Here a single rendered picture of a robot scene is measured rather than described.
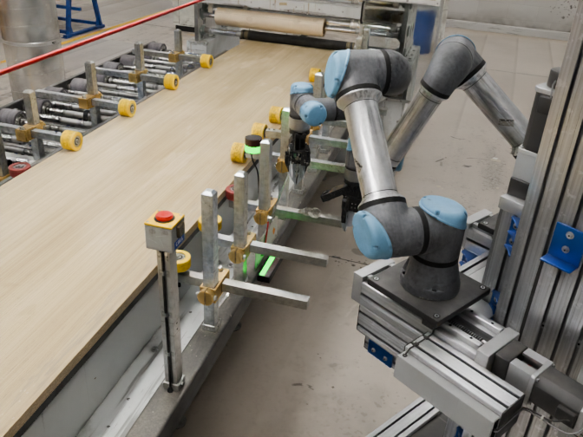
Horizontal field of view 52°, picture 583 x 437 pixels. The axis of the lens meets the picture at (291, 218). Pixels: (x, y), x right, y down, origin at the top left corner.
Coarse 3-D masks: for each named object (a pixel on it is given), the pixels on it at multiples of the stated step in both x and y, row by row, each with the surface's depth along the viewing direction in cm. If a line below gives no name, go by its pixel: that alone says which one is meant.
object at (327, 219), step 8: (248, 200) 227; (248, 208) 226; (256, 208) 225; (280, 208) 223; (288, 208) 223; (280, 216) 224; (288, 216) 223; (296, 216) 222; (304, 216) 221; (328, 216) 220; (336, 216) 220; (328, 224) 219; (336, 224) 218
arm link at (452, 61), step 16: (448, 48) 170; (464, 48) 170; (432, 64) 171; (448, 64) 168; (464, 64) 169; (432, 80) 170; (448, 80) 168; (416, 96) 175; (432, 96) 172; (448, 96) 172; (416, 112) 176; (432, 112) 176; (400, 128) 180; (416, 128) 178; (400, 144) 182; (400, 160) 186
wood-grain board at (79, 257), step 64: (256, 64) 381; (320, 64) 389; (128, 128) 274; (192, 128) 278; (0, 192) 214; (64, 192) 217; (128, 192) 219; (192, 192) 222; (0, 256) 179; (64, 256) 181; (128, 256) 183; (0, 320) 154; (64, 320) 155; (0, 384) 135
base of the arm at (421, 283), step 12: (408, 264) 150; (420, 264) 147; (432, 264) 145; (444, 264) 144; (456, 264) 147; (408, 276) 150; (420, 276) 147; (432, 276) 146; (444, 276) 146; (456, 276) 148; (408, 288) 150; (420, 288) 147; (432, 288) 148; (444, 288) 146; (456, 288) 148; (432, 300) 147
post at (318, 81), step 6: (318, 72) 270; (318, 78) 269; (318, 84) 270; (318, 90) 271; (318, 96) 273; (312, 132) 281; (318, 132) 282; (312, 144) 284; (312, 150) 286; (312, 156) 287
